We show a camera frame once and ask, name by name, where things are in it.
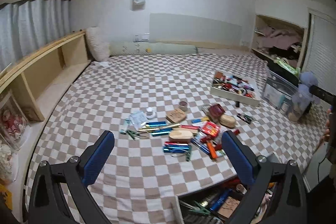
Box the orange lighter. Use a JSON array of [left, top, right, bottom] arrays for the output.
[[207, 141, 217, 160]]

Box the beige earbuds case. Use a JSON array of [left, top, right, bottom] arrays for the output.
[[219, 114, 236, 128]]

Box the large white storage box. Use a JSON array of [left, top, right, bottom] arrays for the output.
[[170, 176, 279, 224]]

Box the red tissue packet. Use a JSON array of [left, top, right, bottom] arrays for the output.
[[201, 121, 221, 138]]

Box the red cigarette box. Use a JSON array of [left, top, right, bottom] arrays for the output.
[[209, 103, 225, 121]]

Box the oval wooden box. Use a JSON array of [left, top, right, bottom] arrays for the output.
[[169, 130, 194, 143]]

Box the white round cap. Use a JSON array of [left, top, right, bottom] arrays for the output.
[[145, 107, 156, 119]]

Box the white tray of lighters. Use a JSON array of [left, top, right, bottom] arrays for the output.
[[210, 71, 261, 107]]

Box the wooden engraved block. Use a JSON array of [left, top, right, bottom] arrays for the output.
[[166, 109, 186, 123]]

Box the framed doll picture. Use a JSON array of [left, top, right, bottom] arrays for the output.
[[0, 90, 31, 151]]

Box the small tape roll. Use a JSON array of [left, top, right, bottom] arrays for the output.
[[179, 101, 188, 112]]

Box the clear plastic storage bin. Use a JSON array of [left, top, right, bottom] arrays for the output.
[[262, 69, 298, 115]]

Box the blue plush toy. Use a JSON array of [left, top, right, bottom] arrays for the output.
[[288, 72, 318, 122]]

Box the checkered bed sheet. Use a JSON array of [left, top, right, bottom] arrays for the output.
[[24, 52, 328, 224]]

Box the wooden bedside shelf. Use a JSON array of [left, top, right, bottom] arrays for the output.
[[1, 31, 91, 122]]

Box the white fluffy pillow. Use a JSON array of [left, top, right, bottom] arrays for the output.
[[85, 27, 110, 62]]

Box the grey curtain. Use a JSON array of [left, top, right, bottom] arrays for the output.
[[1, 0, 71, 70]]

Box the wall closet with clothes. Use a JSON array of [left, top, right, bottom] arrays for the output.
[[251, 15, 308, 68]]

